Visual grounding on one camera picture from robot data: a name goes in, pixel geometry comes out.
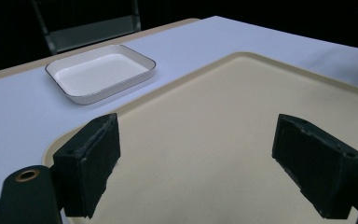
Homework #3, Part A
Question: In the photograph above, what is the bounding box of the large beige tray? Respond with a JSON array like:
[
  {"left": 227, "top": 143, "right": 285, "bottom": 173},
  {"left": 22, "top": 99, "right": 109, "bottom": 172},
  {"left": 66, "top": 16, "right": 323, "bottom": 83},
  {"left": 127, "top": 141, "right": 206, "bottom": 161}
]
[{"left": 41, "top": 51, "right": 358, "bottom": 224}]

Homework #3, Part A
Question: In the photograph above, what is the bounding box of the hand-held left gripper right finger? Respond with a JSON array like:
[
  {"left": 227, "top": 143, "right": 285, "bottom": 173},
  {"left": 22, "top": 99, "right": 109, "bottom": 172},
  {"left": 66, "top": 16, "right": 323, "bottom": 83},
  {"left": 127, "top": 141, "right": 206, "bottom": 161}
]
[{"left": 271, "top": 113, "right": 358, "bottom": 220}]

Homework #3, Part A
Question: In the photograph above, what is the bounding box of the grey metal chair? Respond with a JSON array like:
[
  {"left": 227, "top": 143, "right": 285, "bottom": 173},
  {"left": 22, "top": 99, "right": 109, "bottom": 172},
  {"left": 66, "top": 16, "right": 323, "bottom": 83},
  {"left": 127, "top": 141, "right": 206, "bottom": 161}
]
[{"left": 31, "top": 0, "right": 143, "bottom": 56}]

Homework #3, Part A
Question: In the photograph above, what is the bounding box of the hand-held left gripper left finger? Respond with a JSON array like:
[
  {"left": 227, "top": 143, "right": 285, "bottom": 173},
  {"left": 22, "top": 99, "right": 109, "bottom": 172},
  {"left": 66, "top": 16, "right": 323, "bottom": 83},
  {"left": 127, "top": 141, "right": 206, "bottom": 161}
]
[{"left": 52, "top": 112, "right": 121, "bottom": 219}]

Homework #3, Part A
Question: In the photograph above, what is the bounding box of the white enamel tray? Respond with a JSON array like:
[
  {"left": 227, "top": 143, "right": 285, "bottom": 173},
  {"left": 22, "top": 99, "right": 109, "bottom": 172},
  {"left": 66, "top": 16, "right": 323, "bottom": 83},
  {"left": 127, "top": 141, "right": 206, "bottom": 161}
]
[{"left": 45, "top": 44, "right": 157, "bottom": 105}]

